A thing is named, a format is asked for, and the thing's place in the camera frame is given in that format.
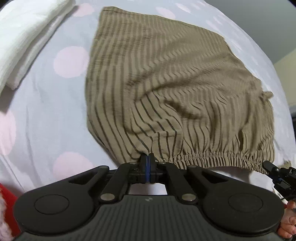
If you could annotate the bed with pink dotted sheet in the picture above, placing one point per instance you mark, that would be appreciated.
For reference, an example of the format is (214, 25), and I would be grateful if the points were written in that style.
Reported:
(46, 115)

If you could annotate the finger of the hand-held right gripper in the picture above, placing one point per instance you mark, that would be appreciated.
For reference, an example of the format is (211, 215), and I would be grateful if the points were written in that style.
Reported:
(270, 167)

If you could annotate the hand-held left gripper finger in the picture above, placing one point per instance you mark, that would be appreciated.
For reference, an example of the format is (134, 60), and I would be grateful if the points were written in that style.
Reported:
(145, 170)
(150, 170)

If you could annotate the white folded towel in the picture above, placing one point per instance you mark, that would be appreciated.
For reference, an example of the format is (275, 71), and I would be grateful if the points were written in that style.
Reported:
(23, 34)

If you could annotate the brown striped garment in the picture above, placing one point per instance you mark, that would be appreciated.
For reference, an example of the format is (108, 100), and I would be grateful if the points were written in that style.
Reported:
(161, 81)

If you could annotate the person's right hand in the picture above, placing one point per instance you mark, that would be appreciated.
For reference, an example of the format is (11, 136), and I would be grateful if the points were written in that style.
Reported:
(288, 222)

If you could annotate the person's red clothing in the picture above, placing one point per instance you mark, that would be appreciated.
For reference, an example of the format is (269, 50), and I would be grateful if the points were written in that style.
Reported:
(7, 208)

